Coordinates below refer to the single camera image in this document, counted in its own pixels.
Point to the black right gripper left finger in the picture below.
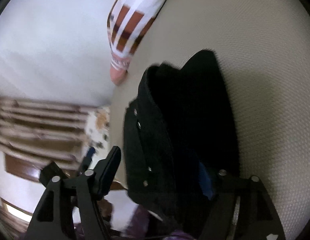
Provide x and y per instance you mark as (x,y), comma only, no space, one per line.
(53,216)

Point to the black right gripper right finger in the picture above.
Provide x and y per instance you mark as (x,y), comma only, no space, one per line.
(237,208)

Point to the black pants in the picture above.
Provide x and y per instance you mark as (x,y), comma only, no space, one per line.
(180,143)

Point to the floral pillow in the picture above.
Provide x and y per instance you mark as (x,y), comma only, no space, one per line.
(97,129)

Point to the brown wooden headboard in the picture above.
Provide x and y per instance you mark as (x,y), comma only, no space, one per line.
(35,133)

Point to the beige bed mattress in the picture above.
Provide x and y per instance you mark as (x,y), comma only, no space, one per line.
(263,48)

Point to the brown white checkered pillow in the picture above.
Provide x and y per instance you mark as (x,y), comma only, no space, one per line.
(127,24)

